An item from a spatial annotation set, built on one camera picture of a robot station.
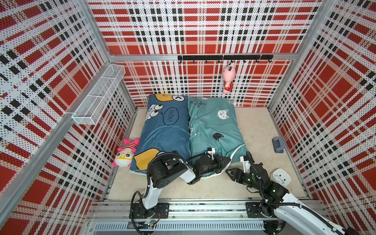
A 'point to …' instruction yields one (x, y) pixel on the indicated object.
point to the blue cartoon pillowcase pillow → (165, 128)
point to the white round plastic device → (281, 176)
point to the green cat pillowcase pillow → (214, 123)
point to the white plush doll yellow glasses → (123, 157)
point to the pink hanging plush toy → (228, 74)
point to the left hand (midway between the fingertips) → (233, 159)
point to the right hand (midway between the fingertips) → (230, 172)
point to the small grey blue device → (278, 145)
